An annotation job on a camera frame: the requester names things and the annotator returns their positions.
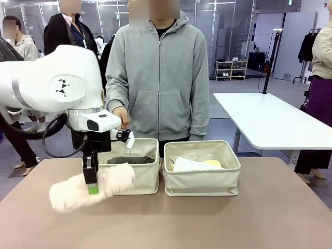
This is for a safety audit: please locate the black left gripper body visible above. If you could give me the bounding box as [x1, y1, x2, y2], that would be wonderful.
[71, 129, 112, 156]

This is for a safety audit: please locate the cream pink towel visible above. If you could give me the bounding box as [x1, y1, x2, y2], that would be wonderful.
[49, 162, 136, 214]

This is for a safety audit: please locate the dark grey towel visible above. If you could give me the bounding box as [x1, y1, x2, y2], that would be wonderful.
[107, 156, 156, 165]

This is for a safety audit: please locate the white towel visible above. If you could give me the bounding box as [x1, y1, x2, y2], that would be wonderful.
[171, 156, 225, 172]

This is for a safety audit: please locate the person's right hand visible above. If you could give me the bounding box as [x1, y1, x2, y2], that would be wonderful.
[113, 106, 130, 128]

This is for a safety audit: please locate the beige fabric basket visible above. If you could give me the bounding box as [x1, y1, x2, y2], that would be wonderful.
[162, 140, 241, 197]
[95, 137, 161, 196]

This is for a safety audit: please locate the bald person in black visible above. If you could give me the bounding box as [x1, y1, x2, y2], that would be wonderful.
[99, 0, 146, 90]

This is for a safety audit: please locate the person in dark green jacket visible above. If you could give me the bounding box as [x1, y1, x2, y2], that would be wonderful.
[0, 38, 39, 177]

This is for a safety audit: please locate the person in grey hoodie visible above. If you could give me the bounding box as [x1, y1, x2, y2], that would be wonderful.
[105, 10, 210, 143]

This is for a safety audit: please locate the person in black coat yellow skirt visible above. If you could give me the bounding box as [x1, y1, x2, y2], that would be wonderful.
[43, 0, 101, 62]

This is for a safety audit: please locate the person in beige hoodie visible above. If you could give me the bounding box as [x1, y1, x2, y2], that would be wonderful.
[2, 15, 48, 133]

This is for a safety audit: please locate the white shoe rack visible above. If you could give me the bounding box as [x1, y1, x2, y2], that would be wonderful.
[215, 60, 248, 81]

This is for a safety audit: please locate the white table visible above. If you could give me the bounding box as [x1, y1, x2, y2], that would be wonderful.
[213, 92, 332, 165]

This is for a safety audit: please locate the black suitcase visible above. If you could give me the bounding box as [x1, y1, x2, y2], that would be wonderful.
[247, 51, 267, 72]

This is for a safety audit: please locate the clothes rack with black garment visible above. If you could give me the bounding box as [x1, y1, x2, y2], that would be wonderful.
[292, 28, 323, 85]

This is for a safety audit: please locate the person in beige top purple skirt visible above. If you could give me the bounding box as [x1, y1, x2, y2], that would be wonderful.
[294, 0, 332, 185]

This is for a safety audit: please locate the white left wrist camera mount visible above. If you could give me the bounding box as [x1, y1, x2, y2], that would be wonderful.
[110, 128, 135, 150]

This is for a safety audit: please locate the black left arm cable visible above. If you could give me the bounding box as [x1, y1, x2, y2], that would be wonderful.
[0, 113, 89, 159]

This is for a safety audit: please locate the black camera pole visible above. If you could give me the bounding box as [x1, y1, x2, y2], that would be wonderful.
[262, 29, 283, 94]

